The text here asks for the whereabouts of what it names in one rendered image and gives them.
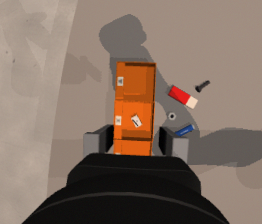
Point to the black bolt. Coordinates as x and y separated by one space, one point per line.
198 89

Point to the red and white eraser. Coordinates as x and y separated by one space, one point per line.
182 97

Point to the blue aa battery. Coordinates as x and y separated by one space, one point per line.
185 130

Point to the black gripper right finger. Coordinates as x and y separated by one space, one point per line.
173 145

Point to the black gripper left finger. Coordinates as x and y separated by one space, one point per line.
99 141

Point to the silver hex nut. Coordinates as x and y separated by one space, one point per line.
171 116

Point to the orange rack of bins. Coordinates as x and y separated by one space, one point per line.
135 83

